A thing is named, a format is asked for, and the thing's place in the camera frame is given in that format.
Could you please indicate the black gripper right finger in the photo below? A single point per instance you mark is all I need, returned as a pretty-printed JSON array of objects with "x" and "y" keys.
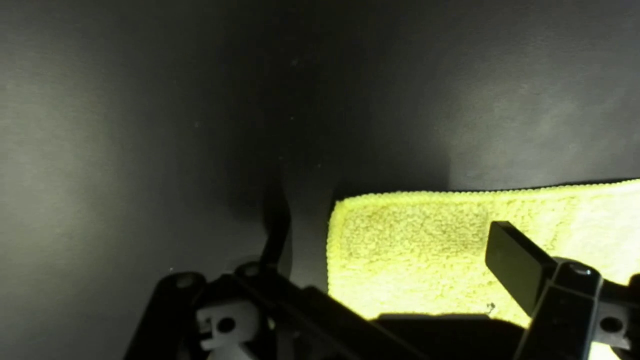
[{"x": 567, "y": 300}]

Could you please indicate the yellow towel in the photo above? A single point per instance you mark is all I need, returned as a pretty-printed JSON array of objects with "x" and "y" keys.
[{"x": 413, "y": 247}]

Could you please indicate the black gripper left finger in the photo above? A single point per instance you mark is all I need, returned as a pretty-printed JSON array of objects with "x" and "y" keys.
[{"x": 266, "y": 321}]

